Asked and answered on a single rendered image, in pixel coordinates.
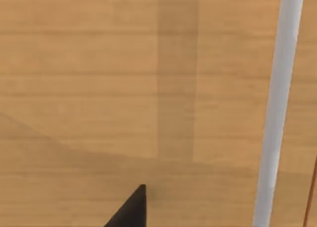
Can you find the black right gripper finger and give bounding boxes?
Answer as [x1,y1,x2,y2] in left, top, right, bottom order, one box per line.
[103,184,147,227]

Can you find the wooden door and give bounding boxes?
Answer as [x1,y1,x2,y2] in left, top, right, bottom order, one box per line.
[0,0,317,227]

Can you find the long metal handle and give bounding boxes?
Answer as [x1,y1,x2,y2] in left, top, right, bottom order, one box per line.
[251,0,306,227]

